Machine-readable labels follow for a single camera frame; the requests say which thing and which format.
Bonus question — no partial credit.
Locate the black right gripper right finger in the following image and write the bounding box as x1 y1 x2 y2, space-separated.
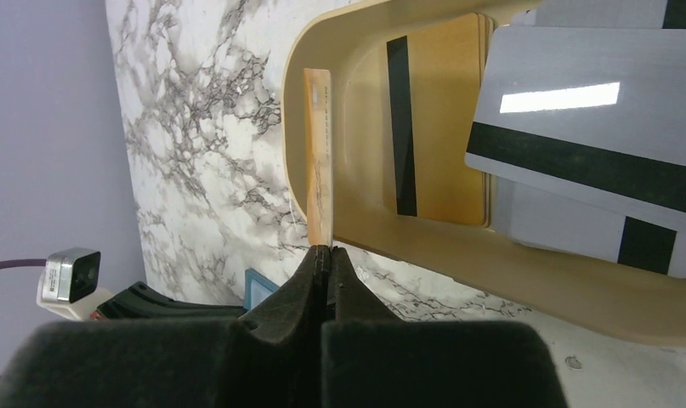
322 248 567 407

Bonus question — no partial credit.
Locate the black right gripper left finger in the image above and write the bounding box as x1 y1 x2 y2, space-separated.
0 246 327 407

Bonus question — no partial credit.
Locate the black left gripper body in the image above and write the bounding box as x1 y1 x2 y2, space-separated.
97 281 246 320

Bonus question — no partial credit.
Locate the orange gold credit card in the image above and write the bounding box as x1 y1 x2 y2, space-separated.
303 68 334 247

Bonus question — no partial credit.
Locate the grey card lower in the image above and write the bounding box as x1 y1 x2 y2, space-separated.
492 178 686 279

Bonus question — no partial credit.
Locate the grey card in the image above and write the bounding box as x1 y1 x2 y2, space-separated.
465 25 686 233
492 178 686 279

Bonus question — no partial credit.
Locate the gold card with stripe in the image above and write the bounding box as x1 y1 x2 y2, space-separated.
378 14 490 227

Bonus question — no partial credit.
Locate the grey card upper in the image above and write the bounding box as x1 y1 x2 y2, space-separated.
465 25 686 233

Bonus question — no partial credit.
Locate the cream oval tray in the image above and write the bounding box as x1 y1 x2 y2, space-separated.
281 1 686 347

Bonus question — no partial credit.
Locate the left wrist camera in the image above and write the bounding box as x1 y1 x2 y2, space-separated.
36 247 113 321

